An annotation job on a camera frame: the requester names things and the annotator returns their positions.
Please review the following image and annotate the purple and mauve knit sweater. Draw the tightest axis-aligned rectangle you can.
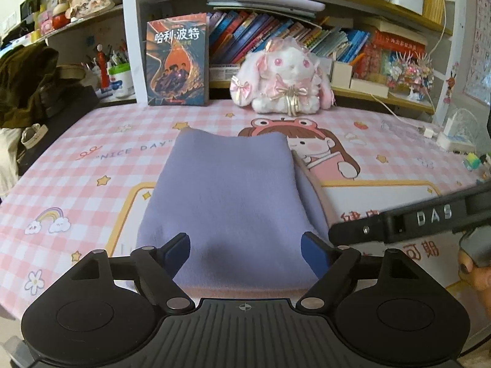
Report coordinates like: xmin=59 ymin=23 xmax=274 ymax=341
xmin=137 ymin=129 xmax=328 ymax=293

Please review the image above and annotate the green yellow eraser toy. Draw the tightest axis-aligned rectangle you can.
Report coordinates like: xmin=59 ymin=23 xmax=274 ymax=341
xmin=463 ymin=153 xmax=490 ymax=171

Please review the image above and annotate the white power strip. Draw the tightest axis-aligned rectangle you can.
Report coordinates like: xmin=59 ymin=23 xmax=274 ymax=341
xmin=436 ymin=132 xmax=477 ymax=154

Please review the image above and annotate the white charger plug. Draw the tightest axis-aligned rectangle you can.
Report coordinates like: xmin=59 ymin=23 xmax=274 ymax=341
xmin=443 ymin=112 xmax=460 ymax=137

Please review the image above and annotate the pink checkered cartoon table mat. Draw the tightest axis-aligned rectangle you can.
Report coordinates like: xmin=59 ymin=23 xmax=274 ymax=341
xmin=1 ymin=101 xmax=488 ymax=317

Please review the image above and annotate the colourful flower ornament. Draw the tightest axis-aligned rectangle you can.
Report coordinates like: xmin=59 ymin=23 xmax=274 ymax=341
xmin=388 ymin=52 xmax=435 ymax=102

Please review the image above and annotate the flat cream box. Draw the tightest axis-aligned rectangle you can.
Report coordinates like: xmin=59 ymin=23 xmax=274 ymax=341
xmin=350 ymin=78 xmax=389 ymax=98

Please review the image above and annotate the white pen holder cup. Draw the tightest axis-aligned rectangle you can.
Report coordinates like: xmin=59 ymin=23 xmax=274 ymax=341
xmin=108 ymin=63 xmax=134 ymax=99

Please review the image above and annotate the small white box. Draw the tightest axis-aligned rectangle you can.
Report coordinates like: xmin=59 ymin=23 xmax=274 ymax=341
xmin=331 ymin=62 xmax=353 ymax=89

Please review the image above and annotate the white pink plush bunny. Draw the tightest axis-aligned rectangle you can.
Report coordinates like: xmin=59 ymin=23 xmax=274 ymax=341
xmin=230 ymin=36 xmax=335 ymax=116

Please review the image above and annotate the dark brown jacket pile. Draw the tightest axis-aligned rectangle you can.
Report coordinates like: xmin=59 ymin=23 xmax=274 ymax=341
xmin=1 ymin=43 xmax=59 ymax=129

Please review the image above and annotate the Harry Potter book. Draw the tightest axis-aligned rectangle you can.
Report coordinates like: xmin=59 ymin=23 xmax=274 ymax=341
xmin=146 ymin=13 xmax=209 ymax=106

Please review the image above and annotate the row of shelf books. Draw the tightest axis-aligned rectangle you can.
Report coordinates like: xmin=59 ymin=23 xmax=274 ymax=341
xmin=207 ymin=7 xmax=428 ymax=82

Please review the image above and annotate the white tablet on books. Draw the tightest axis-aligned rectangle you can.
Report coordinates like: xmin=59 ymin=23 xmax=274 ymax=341
xmin=236 ymin=0 xmax=325 ymax=13

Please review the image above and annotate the alphabet wall poster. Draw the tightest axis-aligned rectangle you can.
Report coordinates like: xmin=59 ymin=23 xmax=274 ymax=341
xmin=464 ymin=0 xmax=490 ymax=105

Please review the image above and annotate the white bookshelf frame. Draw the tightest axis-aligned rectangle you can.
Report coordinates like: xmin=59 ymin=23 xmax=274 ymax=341
xmin=122 ymin=0 xmax=474 ymax=124

